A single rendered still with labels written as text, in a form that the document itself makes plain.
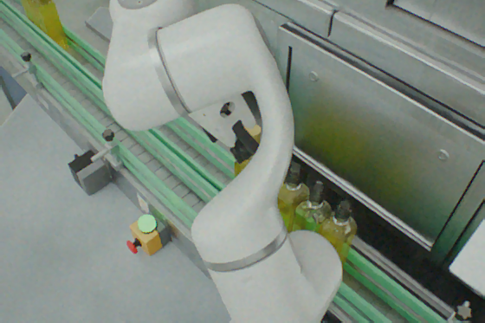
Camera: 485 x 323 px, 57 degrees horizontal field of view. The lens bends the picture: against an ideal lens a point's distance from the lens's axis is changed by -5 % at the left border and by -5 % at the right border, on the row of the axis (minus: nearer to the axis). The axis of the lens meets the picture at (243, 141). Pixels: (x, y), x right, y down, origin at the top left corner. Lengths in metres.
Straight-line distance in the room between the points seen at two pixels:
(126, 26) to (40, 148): 1.18
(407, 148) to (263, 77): 0.53
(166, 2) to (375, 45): 0.45
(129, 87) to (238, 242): 0.16
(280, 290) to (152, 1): 0.28
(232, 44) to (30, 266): 1.04
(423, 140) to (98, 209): 0.89
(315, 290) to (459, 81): 0.40
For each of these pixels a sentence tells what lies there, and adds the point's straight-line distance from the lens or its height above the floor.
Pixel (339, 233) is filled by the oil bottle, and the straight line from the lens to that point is 0.87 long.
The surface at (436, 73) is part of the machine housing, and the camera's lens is 0.75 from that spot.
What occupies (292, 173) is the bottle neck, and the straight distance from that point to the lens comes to 0.86.
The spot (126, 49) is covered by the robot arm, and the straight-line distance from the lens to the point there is 0.38.
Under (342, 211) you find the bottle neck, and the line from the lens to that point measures 0.83.
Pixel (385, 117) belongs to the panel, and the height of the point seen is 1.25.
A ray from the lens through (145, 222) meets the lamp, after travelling 1.16.
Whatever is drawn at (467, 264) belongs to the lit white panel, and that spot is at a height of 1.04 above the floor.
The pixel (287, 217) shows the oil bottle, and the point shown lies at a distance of 0.95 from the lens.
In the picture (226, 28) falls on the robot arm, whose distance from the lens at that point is 0.36.
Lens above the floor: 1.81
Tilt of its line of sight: 47 degrees down
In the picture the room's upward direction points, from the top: straight up
